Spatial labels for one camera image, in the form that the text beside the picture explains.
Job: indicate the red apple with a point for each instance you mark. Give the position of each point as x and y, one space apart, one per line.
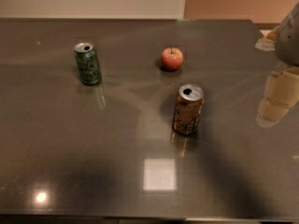
172 59

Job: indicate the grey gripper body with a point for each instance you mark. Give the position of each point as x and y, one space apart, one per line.
288 42

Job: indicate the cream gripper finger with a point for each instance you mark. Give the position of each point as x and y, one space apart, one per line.
267 42
281 93

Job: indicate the orange soda can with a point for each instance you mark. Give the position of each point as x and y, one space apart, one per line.
188 108

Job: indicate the green soda can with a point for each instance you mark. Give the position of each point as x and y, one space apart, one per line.
87 63

